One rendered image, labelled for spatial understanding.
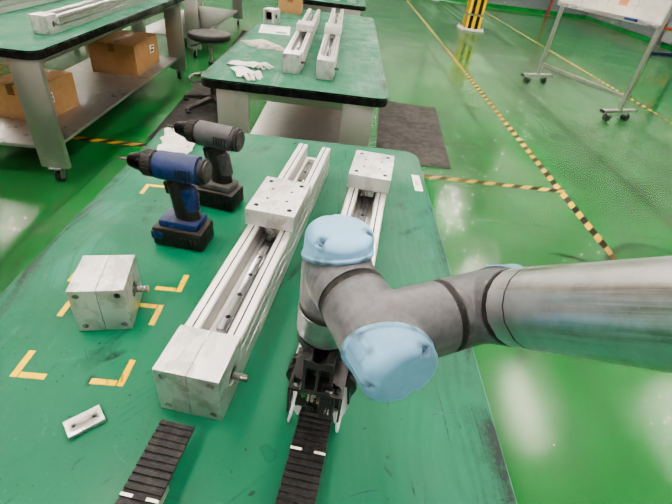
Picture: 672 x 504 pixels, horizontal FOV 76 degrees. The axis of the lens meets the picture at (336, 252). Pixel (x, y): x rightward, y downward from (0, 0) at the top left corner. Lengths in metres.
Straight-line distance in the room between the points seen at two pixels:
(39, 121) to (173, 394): 2.43
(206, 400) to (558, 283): 0.51
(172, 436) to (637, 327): 0.58
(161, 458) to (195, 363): 0.13
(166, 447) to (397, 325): 0.41
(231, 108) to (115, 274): 1.65
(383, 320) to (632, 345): 0.18
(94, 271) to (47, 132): 2.17
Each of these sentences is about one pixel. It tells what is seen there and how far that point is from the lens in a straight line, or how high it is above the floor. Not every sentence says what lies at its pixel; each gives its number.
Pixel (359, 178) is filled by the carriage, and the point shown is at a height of 0.90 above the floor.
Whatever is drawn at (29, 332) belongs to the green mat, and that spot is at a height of 0.78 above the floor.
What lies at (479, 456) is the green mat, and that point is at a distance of 0.76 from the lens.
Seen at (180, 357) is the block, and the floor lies 0.87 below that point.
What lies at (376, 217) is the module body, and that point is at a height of 0.86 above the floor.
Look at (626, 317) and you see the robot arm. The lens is 0.33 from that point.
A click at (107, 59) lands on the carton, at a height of 0.33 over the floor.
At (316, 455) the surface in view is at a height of 0.81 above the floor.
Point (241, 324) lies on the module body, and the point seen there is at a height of 0.86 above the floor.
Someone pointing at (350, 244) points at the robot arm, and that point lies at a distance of 0.43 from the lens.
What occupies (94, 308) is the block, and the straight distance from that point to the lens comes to 0.86.
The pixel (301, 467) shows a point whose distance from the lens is 0.66.
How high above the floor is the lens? 1.40
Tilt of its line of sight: 36 degrees down
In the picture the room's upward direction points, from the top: 7 degrees clockwise
